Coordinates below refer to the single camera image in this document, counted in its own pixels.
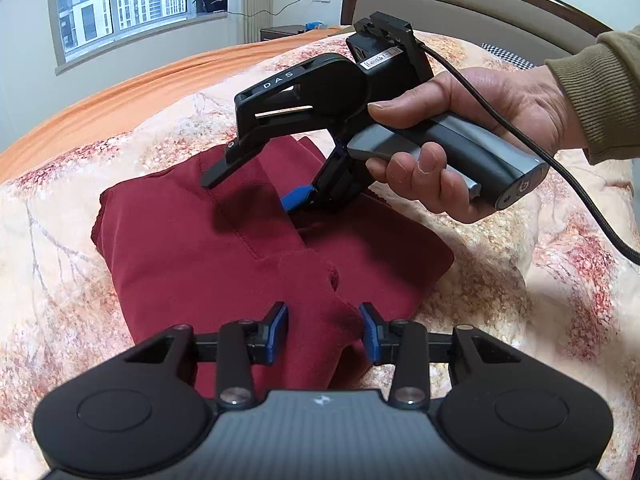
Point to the dark wooden nightstand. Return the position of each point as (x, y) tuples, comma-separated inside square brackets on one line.
[(285, 31)]

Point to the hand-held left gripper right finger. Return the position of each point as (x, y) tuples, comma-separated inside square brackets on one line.
[(369, 332)]

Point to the maroon pants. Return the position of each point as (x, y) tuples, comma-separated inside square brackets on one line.
[(175, 260)]

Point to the floral beige blanket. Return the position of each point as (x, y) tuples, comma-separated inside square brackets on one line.
[(500, 285)]

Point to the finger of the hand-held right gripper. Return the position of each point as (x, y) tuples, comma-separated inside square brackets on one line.
[(297, 196), (220, 170)]

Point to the person's right hand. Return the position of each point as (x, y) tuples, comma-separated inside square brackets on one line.
[(500, 95)]

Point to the checkered pillow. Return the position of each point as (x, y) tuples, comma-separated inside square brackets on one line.
[(507, 55)]

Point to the small blue item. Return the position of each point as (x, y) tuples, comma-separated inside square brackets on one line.
[(312, 25)]

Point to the orange bed sheet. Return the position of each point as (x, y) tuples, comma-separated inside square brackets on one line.
[(125, 90)]

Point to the person's right forearm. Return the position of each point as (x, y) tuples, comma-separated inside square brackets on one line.
[(600, 90)]

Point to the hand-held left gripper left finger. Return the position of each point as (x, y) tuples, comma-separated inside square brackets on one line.
[(280, 331)]

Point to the padded wooden headboard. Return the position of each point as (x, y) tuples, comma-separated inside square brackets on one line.
[(450, 0)]

